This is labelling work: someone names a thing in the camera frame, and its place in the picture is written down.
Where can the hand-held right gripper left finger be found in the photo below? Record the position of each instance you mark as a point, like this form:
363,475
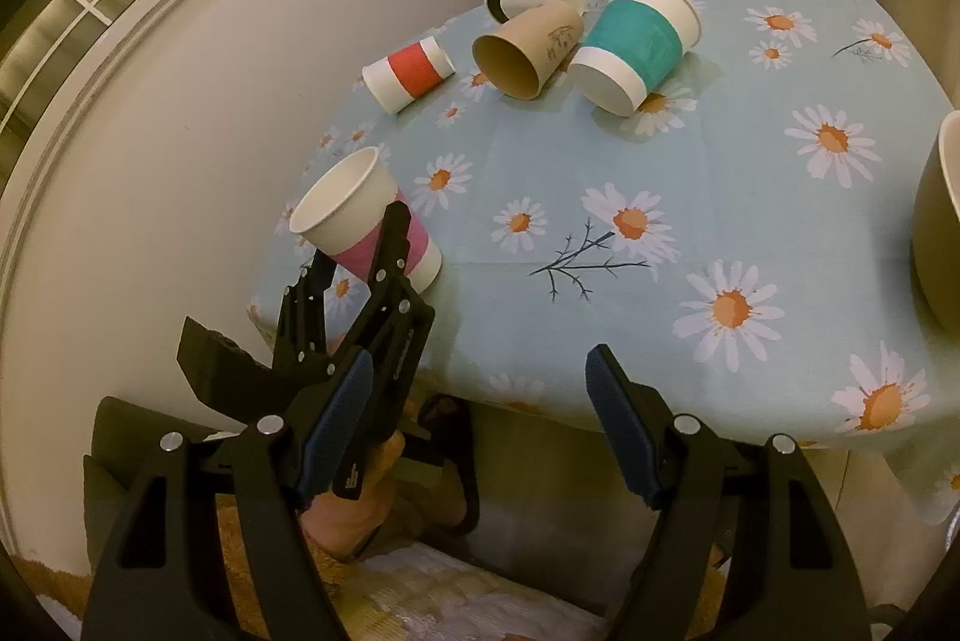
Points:
337,420

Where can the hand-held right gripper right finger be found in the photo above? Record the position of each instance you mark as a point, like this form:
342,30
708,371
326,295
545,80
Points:
621,420

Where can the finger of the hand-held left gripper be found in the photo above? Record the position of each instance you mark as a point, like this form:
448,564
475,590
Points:
304,319
394,244

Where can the pink banded white paper cup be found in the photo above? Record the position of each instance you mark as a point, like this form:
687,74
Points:
349,214

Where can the red banded white paper cup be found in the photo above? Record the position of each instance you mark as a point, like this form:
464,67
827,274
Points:
411,71

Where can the brown kraft paper cup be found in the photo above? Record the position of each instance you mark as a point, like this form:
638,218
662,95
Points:
534,41

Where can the teal banded white paper cup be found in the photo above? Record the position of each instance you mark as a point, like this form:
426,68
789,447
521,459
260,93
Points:
637,38

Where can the person's left hand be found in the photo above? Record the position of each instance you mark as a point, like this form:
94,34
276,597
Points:
341,525

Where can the dark olive cushion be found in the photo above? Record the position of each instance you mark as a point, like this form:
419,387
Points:
112,435

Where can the white knitted blanket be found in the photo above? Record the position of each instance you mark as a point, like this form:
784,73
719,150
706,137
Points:
450,588

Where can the daisy print blue tablecloth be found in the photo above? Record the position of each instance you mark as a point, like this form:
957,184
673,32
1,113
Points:
750,199

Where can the yellow fuzzy rug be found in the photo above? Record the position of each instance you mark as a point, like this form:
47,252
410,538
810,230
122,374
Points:
45,585

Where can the olive green bowl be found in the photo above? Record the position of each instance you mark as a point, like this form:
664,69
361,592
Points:
937,236

